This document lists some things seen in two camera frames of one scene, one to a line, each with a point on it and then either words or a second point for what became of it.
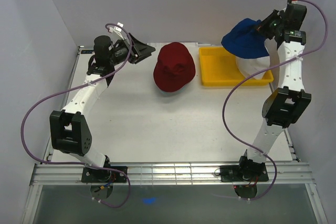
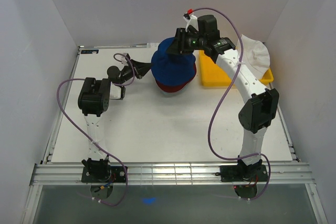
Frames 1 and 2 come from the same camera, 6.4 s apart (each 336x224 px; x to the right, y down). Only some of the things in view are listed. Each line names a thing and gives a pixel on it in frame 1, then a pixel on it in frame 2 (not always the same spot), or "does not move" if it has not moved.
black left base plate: (91, 175) does not move
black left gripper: (139, 51) to (140, 68)
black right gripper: (263, 26) to (177, 46)
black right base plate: (234, 173) does not move
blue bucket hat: (244, 40) to (170, 67)
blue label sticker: (86, 51) does not move
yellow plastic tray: (218, 67) does not move
